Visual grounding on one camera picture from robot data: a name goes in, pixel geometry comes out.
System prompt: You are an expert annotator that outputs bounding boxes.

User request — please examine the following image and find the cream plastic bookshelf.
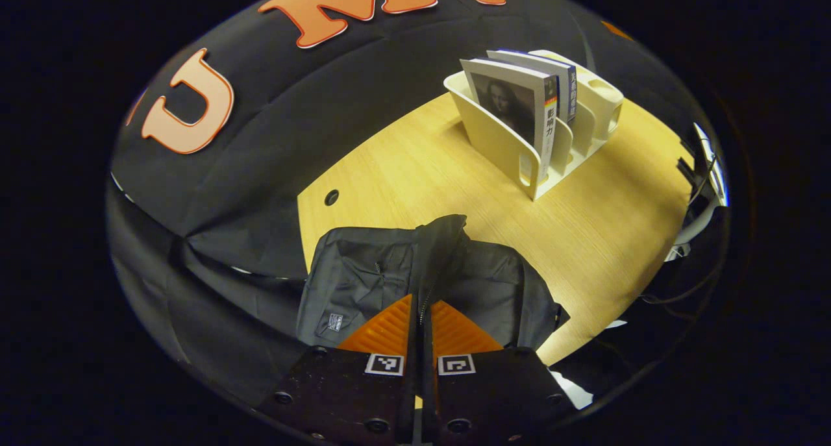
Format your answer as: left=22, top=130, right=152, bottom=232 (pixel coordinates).
left=443, top=49, right=626, bottom=202

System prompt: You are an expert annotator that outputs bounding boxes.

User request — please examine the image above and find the blue cover book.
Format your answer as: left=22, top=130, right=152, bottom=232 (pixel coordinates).
left=486, top=49, right=578, bottom=125

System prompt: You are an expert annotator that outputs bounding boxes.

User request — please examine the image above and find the black schoolbag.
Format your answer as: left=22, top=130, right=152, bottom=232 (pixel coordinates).
left=295, top=214, right=572, bottom=369

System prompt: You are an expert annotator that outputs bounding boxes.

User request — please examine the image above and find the white portrait cover book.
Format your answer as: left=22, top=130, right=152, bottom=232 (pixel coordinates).
left=459, top=57, right=560, bottom=182

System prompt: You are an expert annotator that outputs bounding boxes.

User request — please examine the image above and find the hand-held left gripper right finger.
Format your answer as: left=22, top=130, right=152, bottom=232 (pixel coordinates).
left=422, top=299, right=577, bottom=445

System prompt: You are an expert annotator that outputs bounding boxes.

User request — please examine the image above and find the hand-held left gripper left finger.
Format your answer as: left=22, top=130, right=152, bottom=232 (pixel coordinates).
left=256, top=294, right=417, bottom=445

